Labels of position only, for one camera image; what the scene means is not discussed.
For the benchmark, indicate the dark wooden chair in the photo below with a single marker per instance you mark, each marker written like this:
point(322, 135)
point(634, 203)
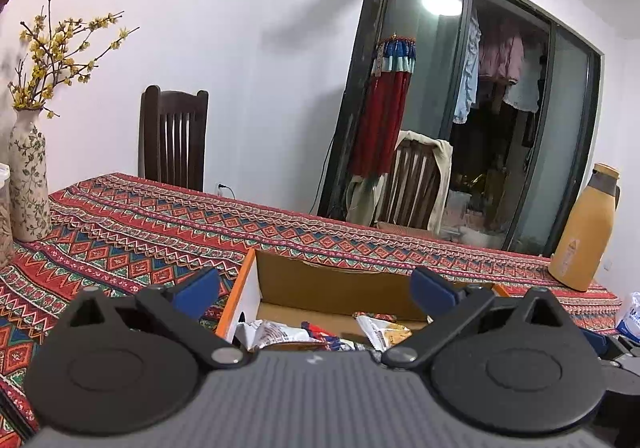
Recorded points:
point(172, 138)

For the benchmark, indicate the blue white tissue pack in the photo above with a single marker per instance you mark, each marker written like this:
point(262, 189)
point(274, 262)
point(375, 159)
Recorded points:
point(630, 320)

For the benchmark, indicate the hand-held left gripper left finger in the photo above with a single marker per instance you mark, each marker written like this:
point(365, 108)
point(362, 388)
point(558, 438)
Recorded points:
point(197, 289)

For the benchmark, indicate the red blue hanging cloth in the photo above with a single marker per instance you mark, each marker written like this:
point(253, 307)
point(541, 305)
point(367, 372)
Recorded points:
point(382, 123)

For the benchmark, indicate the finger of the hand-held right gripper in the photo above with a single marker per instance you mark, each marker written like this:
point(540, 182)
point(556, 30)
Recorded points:
point(594, 340)

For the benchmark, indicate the yellow flower branches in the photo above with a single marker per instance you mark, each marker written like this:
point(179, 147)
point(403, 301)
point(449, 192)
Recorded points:
point(55, 48)

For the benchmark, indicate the brown wooden chair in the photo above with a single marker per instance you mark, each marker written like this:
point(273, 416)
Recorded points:
point(412, 188)

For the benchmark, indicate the white crumpled snack packet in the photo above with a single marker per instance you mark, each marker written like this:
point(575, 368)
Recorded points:
point(270, 330)

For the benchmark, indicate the floral ceramic vase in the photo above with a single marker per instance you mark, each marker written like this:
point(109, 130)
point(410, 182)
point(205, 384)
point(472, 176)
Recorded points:
point(30, 178)

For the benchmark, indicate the chair with beige cloth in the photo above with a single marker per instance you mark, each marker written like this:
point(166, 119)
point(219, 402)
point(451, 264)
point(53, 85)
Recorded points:
point(442, 163)

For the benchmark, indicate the light blue hanging shirt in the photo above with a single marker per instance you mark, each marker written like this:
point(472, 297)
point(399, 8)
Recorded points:
point(467, 73)

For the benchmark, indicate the red blue snack packet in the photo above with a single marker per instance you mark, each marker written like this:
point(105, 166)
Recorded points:
point(325, 338)

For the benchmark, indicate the pink hanging garment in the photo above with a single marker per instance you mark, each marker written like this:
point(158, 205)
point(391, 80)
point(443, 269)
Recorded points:
point(500, 53)

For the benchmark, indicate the dark framed sliding glass door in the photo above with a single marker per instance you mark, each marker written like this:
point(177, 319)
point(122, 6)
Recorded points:
point(570, 143)

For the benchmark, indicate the white hanging garment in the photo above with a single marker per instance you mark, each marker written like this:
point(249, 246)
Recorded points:
point(525, 88)

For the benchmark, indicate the white orange snack packet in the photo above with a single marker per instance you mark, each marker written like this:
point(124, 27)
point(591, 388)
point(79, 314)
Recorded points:
point(382, 330)

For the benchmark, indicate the yellow thermos jug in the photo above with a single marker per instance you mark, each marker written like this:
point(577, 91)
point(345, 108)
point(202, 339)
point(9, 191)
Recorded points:
point(585, 233)

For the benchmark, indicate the orange red cardboard box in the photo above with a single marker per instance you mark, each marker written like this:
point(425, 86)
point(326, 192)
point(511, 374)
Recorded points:
point(325, 288)

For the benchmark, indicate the white wall socket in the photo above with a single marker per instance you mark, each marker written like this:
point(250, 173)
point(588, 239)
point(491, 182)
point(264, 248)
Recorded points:
point(221, 188)

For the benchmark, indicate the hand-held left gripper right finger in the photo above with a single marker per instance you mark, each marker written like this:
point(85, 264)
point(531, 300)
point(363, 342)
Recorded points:
point(432, 290)

